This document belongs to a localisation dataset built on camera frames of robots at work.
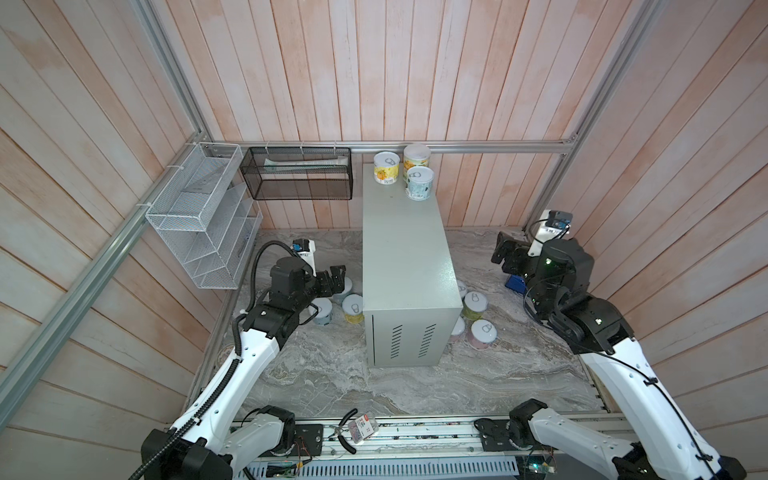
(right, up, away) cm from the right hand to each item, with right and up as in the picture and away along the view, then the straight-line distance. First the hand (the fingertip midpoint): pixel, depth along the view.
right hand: (517, 238), depth 64 cm
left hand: (-43, -9, +12) cm, 45 cm away
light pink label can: (-7, -27, +22) cm, 36 cm away
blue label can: (-47, -22, +26) cm, 58 cm away
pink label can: (0, -27, +22) cm, 34 cm away
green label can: (0, -19, +28) cm, 34 cm away
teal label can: (-38, -11, +7) cm, 40 cm away
